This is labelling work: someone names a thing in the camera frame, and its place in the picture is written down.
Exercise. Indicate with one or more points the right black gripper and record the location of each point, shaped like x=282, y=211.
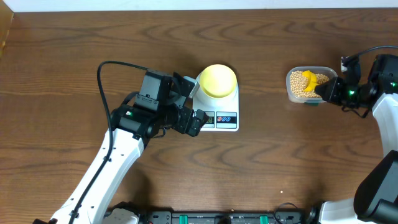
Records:
x=333, y=94

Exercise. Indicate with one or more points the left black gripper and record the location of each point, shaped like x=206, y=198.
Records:
x=194, y=124

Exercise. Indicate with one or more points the yellow measuring scoop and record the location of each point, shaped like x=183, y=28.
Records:
x=312, y=80

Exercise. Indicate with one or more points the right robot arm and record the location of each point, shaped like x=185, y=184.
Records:
x=375, y=200

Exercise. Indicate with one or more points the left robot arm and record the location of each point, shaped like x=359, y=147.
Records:
x=158, y=106

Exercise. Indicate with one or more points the white digital kitchen scale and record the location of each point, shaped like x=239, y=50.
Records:
x=223, y=112

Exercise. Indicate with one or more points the yellow bowl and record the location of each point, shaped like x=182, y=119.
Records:
x=218, y=81

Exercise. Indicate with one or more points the clear plastic container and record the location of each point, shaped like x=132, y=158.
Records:
x=323, y=70

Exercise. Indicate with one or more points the pile of soybeans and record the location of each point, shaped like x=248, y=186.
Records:
x=298, y=83

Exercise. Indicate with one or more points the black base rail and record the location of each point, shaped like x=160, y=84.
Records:
x=167, y=217

